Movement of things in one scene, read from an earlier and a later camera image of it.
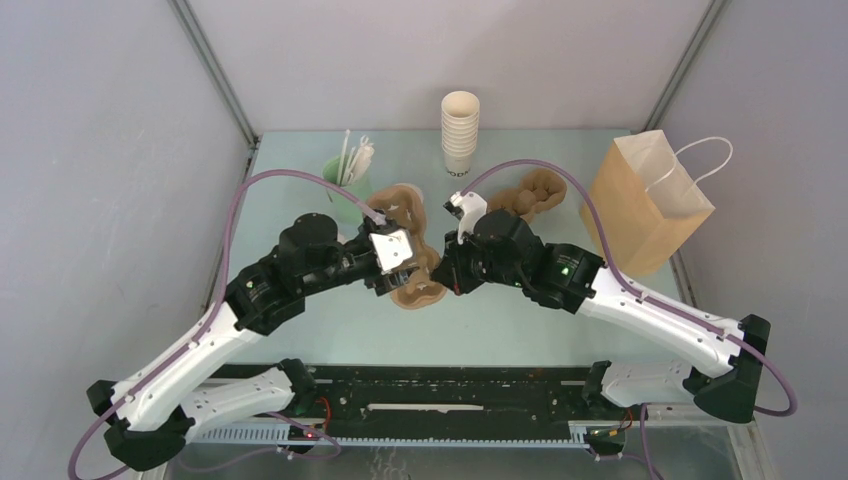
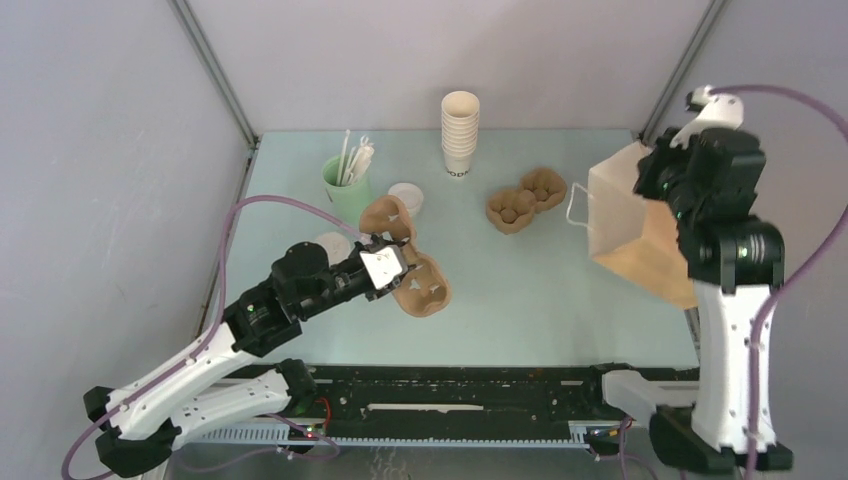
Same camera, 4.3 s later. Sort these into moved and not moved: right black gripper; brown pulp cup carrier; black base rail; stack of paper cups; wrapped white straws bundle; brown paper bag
Moved: right black gripper; brown paper bag
Not moved: wrapped white straws bundle; stack of paper cups; black base rail; brown pulp cup carrier
